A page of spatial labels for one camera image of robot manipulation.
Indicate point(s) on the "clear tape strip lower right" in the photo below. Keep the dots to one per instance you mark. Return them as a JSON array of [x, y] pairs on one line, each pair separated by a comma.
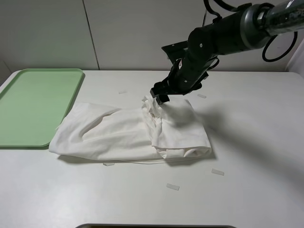
[[217, 172]]

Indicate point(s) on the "white short sleeve t-shirt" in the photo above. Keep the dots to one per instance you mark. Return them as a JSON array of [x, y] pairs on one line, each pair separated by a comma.
[[156, 133]]

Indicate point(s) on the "clear tape strip bottom centre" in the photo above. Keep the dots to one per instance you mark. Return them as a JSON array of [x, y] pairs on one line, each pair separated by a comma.
[[171, 186]]

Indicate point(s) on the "light green plastic tray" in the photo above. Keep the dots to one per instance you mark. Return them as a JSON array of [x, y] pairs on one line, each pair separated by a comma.
[[33, 105]]

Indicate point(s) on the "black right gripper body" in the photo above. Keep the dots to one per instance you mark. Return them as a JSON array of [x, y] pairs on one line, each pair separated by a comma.
[[190, 62]]

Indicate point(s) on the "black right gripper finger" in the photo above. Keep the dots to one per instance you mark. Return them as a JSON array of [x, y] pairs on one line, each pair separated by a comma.
[[159, 88], [162, 99]]

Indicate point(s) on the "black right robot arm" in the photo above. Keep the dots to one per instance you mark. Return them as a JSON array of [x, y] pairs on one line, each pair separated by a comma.
[[249, 27]]

